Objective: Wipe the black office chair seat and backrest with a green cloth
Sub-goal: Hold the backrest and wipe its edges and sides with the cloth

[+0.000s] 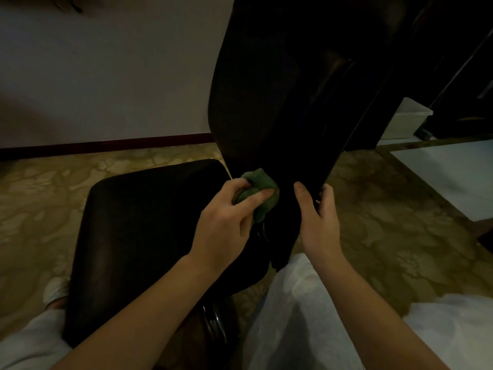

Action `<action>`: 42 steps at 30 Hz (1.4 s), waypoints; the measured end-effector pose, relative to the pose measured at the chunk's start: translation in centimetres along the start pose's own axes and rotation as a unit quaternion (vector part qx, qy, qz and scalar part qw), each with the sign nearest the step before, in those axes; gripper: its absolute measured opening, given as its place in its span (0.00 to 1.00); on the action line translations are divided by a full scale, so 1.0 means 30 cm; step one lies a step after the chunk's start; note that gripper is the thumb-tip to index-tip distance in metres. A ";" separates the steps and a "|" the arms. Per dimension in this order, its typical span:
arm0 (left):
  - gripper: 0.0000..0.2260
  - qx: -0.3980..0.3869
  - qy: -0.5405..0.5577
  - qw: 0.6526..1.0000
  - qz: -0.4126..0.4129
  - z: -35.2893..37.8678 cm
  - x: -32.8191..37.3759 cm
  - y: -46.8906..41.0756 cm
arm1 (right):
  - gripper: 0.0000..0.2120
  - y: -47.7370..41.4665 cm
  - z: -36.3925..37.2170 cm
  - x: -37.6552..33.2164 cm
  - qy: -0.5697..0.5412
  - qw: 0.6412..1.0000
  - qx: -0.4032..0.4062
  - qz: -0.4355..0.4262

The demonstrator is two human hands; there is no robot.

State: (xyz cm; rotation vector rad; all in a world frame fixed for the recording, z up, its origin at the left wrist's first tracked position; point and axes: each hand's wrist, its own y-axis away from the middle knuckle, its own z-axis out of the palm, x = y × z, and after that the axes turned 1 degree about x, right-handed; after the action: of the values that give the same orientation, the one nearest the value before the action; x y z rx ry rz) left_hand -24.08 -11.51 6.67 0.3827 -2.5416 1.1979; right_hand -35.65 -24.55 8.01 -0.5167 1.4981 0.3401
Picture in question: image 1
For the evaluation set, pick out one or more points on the person's right hand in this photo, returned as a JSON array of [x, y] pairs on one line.
[[321, 235]]

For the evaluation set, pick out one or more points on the person's left hand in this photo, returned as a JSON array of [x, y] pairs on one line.
[[219, 235]]

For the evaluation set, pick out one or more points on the green cleaning cloth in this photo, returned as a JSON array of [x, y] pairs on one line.
[[262, 179]]

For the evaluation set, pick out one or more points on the black leather chair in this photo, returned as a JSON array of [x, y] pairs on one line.
[[135, 227]]

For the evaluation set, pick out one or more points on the person's right forearm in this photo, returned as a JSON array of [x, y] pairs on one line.
[[377, 327]]

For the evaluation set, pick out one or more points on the person's left forearm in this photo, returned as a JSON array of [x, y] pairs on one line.
[[142, 319]]

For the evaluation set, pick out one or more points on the white plastic bin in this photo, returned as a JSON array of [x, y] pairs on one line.
[[406, 121]]

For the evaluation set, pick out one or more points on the dark red baseboard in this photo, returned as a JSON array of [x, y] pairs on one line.
[[108, 146]]

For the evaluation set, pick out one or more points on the small teal floor item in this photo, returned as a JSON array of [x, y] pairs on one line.
[[423, 134]]

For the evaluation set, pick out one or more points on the dark framed panel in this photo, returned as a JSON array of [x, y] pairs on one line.
[[486, 240]]

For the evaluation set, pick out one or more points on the white sneaker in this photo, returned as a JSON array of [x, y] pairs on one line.
[[56, 290]]

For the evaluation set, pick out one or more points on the dark wooden wardrobe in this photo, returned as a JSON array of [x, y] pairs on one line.
[[470, 115]]

